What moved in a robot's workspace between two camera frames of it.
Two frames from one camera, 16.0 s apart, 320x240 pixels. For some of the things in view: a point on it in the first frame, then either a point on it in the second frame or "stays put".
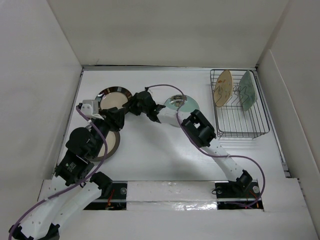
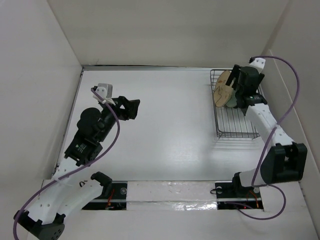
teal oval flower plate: x=182 y=103 → x=232 y=103
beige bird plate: x=223 y=88 stays put
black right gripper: x=131 y=106 → x=234 y=74
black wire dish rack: x=232 y=119 stays put
